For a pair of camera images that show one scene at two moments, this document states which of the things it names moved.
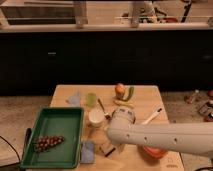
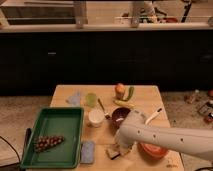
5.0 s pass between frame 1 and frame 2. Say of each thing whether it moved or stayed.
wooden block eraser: moved
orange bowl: stayed
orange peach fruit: stayed
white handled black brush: stayed
